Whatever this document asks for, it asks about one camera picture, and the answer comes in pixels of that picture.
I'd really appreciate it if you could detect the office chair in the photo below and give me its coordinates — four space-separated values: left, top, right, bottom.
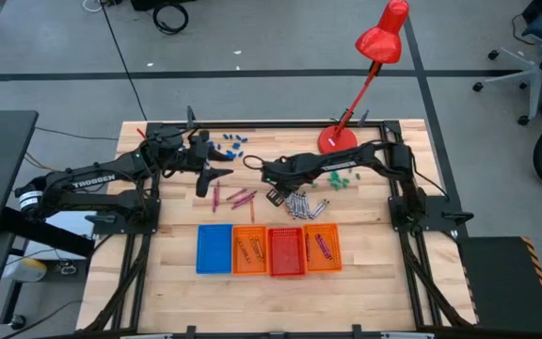
471 0 542 127

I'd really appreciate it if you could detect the black equipment box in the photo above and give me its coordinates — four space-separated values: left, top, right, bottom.
129 0 197 12

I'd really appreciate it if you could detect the black hazard striped platform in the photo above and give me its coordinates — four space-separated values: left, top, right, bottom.
456 234 542 335

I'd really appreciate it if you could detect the red plastic basket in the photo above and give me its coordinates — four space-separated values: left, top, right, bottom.
267 226 307 278

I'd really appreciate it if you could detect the red desk lamp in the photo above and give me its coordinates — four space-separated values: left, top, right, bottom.
316 0 411 155

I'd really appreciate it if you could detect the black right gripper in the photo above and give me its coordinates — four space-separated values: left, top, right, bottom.
261 157 310 208

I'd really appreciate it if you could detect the yellow and white object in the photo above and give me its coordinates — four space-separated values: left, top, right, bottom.
2 257 48 283

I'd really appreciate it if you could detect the blue plastic basket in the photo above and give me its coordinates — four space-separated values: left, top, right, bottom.
196 223 234 275

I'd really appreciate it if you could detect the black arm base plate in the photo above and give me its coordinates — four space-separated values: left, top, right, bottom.
388 195 474 233
92 197 162 235

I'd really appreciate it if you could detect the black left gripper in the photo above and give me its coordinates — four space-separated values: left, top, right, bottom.
183 131 235 199

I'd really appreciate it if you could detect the orange plastic basket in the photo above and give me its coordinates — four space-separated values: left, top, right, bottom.
231 224 270 277
302 222 343 274

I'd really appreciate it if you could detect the coiled black cable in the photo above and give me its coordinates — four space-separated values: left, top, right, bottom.
151 2 190 37

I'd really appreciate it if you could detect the black aluminium table frame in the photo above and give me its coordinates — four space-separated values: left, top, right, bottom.
82 120 477 339

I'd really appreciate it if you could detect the long black floor cable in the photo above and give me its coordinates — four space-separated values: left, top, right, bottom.
99 0 149 122

